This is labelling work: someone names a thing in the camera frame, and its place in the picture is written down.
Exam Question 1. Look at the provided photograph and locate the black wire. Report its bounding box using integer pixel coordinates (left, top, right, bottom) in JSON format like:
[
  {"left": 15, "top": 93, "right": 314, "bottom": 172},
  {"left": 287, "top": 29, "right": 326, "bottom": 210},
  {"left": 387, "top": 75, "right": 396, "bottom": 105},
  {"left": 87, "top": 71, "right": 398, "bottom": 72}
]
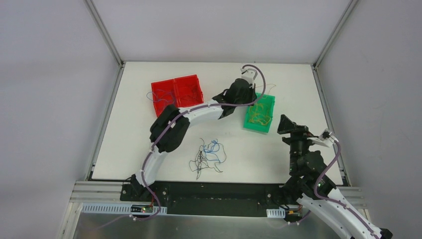
[{"left": 180, "top": 84, "right": 203, "bottom": 103}]

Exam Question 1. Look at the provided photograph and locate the wire bundle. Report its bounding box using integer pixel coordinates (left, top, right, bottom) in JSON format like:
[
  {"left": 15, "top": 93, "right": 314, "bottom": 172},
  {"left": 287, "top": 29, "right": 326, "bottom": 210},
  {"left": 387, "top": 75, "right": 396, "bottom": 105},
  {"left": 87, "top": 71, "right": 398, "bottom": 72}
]
[{"left": 188, "top": 138, "right": 227, "bottom": 180}]

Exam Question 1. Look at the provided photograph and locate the blue wire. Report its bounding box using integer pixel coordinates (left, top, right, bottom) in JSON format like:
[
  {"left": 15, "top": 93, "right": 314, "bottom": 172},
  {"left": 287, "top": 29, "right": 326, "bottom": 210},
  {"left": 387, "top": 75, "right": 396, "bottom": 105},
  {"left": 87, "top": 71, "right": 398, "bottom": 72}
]
[{"left": 146, "top": 89, "right": 177, "bottom": 111}]

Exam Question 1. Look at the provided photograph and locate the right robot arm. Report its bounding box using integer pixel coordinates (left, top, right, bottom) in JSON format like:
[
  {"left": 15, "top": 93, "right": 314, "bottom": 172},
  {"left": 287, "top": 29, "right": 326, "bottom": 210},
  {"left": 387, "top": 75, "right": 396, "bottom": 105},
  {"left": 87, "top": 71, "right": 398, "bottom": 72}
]
[{"left": 277, "top": 115, "right": 393, "bottom": 239}]

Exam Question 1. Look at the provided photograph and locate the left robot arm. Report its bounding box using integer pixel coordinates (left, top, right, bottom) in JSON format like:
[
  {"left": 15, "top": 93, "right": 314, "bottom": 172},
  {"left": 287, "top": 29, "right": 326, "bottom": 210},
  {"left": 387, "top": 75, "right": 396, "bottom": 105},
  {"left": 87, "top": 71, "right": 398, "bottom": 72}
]
[{"left": 130, "top": 78, "right": 257, "bottom": 201}]

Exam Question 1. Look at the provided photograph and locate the green bin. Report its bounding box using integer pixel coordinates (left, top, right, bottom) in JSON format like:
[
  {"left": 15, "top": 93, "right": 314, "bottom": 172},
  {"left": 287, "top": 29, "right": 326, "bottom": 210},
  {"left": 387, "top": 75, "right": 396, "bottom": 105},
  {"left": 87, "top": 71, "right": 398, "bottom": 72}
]
[{"left": 243, "top": 94, "right": 275, "bottom": 133}]

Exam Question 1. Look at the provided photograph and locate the red double bin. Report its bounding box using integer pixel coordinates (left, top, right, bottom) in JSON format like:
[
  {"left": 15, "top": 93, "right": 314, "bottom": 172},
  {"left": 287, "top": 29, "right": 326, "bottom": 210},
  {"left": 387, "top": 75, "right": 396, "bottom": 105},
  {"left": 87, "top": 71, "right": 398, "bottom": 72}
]
[{"left": 147, "top": 75, "right": 204, "bottom": 116}]

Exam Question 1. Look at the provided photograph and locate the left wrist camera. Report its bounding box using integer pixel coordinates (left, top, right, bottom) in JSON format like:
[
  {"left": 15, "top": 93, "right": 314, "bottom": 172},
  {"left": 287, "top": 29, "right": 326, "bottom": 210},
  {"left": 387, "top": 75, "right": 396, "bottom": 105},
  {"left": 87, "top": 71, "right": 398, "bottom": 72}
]
[{"left": 241, "top": 68, "right": 258, "bottom": 88}]

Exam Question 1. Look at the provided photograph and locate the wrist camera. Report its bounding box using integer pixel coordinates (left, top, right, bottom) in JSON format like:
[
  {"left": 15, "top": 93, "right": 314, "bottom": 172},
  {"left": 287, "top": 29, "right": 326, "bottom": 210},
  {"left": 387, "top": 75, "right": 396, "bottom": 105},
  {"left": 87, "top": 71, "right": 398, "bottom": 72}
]
[
  {"left": 308, "top": 128, "right": 339, "bottom": 147},
  {"left": 241, "top": 68, "right": 258, "bottom": 88}
]

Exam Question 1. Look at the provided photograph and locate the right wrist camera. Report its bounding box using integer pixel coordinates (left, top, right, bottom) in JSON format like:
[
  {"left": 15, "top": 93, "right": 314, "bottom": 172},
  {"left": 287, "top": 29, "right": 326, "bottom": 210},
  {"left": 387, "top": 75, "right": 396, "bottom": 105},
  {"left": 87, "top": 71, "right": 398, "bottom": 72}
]
[{"left": 308, "top": 128, "right": 339, "bottom": 147}]

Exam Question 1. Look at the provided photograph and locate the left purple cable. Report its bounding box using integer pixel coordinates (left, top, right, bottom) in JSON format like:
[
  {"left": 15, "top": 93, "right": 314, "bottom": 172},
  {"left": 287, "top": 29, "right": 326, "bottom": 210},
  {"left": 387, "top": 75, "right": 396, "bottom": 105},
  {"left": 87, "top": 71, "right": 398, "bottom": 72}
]
[{"left": 140, "top": 64, "right": 267, "bottom": 221}]

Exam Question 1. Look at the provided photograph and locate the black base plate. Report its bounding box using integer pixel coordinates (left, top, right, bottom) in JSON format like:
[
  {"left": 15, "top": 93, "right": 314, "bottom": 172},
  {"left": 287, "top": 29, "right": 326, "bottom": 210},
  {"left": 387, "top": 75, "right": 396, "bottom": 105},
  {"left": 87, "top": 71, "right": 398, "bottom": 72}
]
[{"left": 120, "top": 180, "right": 299, "bottom": 217}]

